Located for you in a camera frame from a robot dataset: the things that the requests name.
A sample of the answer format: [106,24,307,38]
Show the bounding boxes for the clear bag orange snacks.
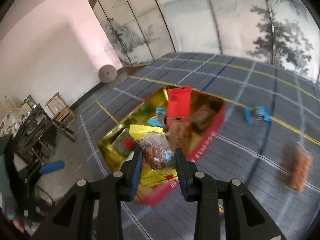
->
[280,142,313,194]

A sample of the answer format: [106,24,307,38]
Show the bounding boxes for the yellow brown pastry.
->
[129,124,177,187]

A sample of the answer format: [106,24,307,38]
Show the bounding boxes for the blue foam roller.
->
[39,160,65,174]

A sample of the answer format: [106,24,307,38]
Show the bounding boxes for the dark wooden shelf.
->
[14,104,55,165]

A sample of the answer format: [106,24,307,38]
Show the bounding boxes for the wooden chair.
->
[45,92,76,142]

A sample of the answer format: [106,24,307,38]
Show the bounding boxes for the blue wrapped cookie pack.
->
[243,105,271,125]

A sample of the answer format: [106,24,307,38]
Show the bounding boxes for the red toffee snack box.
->
[98,85,226,206]

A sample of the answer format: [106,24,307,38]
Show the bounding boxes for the red packet in box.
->
[167,86,192,119]

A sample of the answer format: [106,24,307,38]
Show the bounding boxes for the round stone disc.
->
[98,64,117,83]

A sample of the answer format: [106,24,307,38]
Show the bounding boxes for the painted folding screen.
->
[89,0,319,83]

